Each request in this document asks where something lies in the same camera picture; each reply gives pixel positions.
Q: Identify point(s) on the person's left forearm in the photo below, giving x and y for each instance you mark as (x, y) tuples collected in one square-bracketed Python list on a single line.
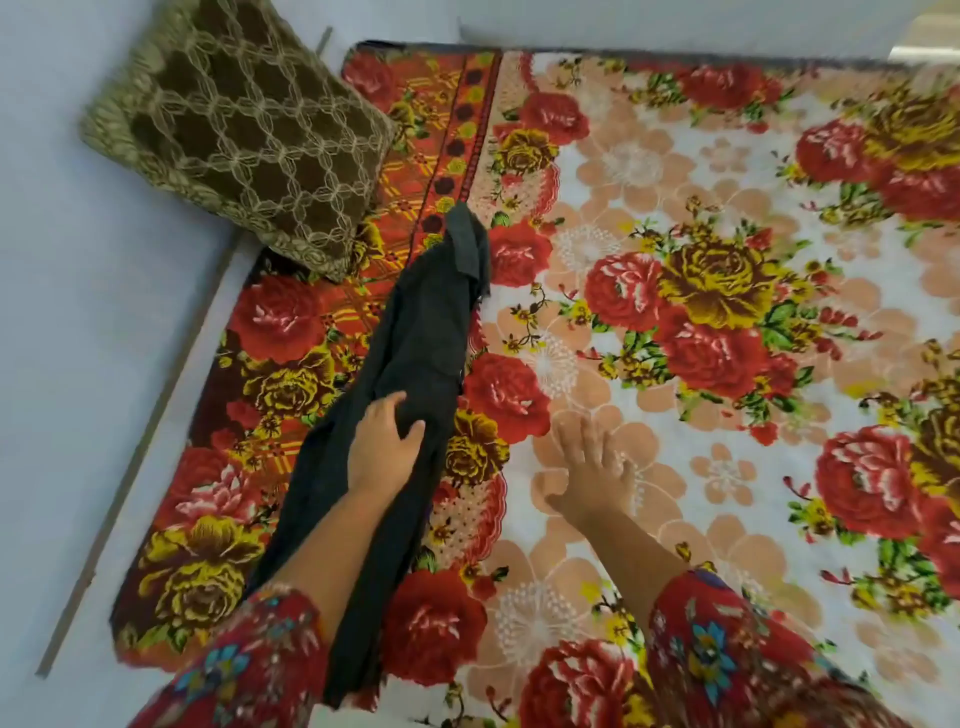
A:
[(330, 555)]

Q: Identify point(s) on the person's right forearm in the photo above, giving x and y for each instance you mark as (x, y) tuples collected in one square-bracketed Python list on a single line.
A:
[(637, 570)]

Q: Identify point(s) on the red floral dress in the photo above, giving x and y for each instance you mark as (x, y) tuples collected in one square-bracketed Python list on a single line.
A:
[(247, 660)]

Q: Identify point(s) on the brown patterned pillow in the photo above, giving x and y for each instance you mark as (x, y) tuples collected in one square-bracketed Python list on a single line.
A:
[(240, 127)]

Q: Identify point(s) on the person's left hand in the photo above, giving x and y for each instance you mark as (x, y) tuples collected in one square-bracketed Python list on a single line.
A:
[(382, 450)]

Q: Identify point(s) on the bed with floral sheet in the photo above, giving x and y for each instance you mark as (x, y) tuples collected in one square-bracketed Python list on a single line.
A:
[(675, 150)]

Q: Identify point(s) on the person's right hand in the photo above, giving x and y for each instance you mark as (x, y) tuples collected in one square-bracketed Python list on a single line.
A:
[(592, 465)]

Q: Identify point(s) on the cream door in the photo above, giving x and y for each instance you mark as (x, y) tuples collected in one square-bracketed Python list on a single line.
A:
[(926, 52)]

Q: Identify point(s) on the black shirt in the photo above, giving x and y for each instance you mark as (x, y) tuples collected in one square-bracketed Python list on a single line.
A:
[(420, 337)]

